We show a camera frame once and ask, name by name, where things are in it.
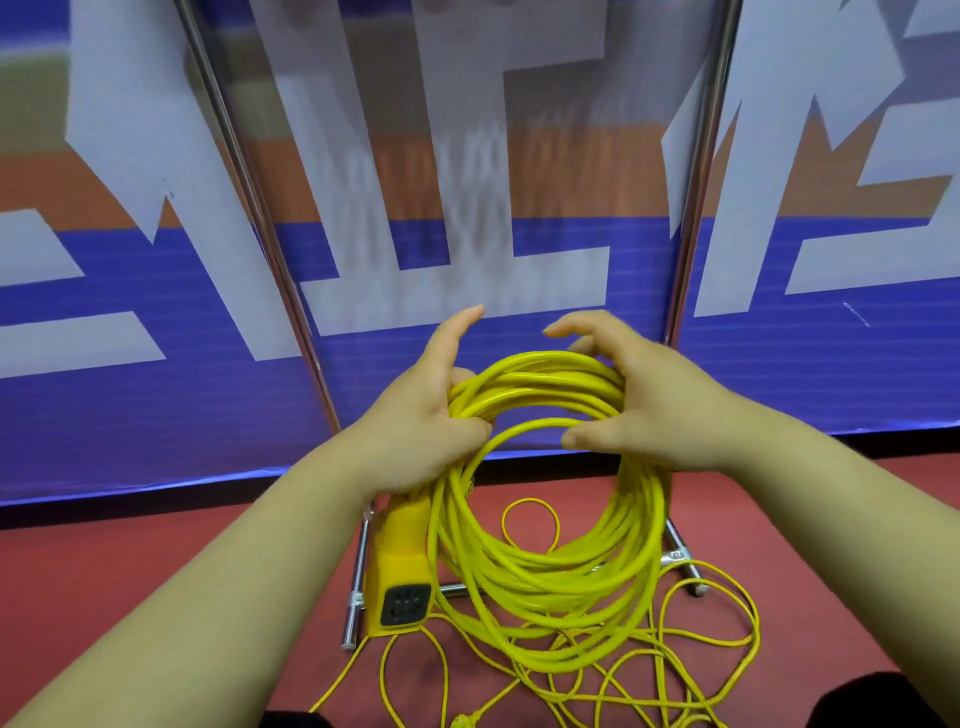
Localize person's right hand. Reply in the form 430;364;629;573
543;309;753;475

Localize person's left hand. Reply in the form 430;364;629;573
339;303;494;498

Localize yellow extension cord with socket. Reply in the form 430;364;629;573
309;350;763;728

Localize person's right forearm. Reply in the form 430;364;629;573
718;396;960;728

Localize person's left forearm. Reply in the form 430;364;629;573
0;431;378;728

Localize silver metal base foot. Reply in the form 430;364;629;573
340;504;376;651
661;517;711;599

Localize silver metal base crossbar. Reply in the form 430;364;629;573
351;581;472;603

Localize blue orange white banner panel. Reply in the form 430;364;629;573
0;0;340;509
186;0;735;460
663;0;960;438

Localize silver metal banner pole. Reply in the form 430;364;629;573
663;0;745;348
174;0;345;435

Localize person's left leg black trousers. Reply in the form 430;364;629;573
258;710;336;728

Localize person's leg black trousers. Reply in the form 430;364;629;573
258;710;336;728
804;671;951;728

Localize person's right leg black trousers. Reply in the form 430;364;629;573
804;671;951;728

